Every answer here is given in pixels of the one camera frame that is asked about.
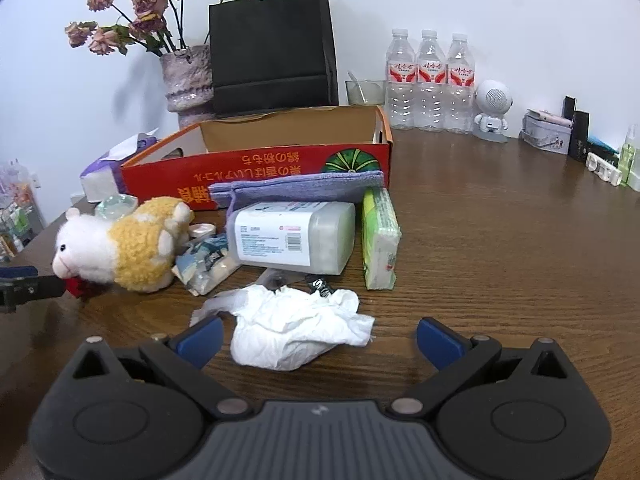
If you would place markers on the teal flat item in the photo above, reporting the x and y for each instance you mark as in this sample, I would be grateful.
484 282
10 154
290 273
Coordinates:
602 144

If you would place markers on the tall black box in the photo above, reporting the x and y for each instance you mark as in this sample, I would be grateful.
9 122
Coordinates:
580 137

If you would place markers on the green spray bottle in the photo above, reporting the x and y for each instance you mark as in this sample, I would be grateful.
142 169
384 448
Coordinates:
629 155

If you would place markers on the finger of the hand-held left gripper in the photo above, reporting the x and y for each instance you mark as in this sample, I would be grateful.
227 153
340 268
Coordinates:
35 290

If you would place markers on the green tissue pack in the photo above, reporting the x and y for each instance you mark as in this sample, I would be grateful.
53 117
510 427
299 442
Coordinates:
380 240

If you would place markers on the clear cotton swab box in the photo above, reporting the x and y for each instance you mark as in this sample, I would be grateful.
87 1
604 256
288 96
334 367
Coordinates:
290 237

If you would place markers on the clutter of colourful small items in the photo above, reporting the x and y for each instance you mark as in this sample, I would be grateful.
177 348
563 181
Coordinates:
17 210

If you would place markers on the purple cloth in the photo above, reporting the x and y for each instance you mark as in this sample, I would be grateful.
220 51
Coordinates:
300 187

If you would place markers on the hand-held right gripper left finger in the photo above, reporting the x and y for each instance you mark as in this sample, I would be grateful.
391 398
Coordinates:
200 342

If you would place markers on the printed tin box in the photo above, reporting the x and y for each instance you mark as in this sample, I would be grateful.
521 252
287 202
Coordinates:
545 135

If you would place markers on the purple tissue box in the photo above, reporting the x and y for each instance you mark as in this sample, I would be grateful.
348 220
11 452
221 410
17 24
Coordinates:
100 175

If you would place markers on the red label water bottle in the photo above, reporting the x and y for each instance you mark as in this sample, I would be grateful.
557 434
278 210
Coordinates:
401 90
460 95
431 92

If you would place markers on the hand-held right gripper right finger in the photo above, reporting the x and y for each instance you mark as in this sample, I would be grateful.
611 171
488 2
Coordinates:
439 342

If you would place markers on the white robot speaker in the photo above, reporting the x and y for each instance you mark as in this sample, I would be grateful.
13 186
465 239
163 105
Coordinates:
492 105

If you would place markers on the red cardboard box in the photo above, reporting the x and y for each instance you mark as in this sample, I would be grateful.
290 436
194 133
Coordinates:
280 167

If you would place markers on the small black packet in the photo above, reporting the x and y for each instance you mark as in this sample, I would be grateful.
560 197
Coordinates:
320 286

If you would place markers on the dried pink roses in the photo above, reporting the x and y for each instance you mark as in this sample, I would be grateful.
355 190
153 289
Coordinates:
147 7

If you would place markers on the black paper bag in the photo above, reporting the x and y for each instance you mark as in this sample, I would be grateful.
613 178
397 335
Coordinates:
270 45

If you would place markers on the small clear zip bag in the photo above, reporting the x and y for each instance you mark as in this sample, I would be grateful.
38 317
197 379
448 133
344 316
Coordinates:
272 278

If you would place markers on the glass cup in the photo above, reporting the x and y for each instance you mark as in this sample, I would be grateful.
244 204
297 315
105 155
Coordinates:
367 94

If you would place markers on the white tissue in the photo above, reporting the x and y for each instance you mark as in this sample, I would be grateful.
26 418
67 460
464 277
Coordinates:
285 330

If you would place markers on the blue and white snack packet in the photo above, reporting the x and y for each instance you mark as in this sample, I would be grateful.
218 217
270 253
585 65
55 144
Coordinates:
205 260

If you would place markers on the mottled purple ceramic vase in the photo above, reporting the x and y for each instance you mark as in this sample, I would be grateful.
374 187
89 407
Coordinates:
187 80

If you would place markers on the clear plastic bag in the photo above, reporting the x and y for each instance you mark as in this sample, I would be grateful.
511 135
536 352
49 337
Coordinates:
117 206

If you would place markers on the small black box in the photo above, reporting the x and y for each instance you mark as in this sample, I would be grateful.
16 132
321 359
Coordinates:
569 107

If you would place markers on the white and yellow plush sheep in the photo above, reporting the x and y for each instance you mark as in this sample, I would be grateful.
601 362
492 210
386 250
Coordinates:
135 245

